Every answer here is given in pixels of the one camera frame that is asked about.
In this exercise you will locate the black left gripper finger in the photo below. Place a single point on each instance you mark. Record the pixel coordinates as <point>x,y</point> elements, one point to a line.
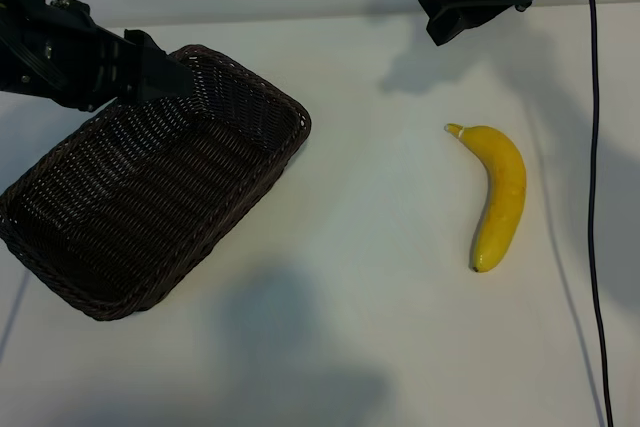
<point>155,59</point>
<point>147,89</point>

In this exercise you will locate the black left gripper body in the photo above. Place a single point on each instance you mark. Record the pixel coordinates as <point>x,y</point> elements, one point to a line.
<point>60,52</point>

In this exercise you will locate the dark brown wicker basket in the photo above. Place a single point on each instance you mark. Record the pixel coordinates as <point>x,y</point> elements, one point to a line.
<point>150,197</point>

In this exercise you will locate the yellow banana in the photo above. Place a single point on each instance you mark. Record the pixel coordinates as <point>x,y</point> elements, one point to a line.
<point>507,187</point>

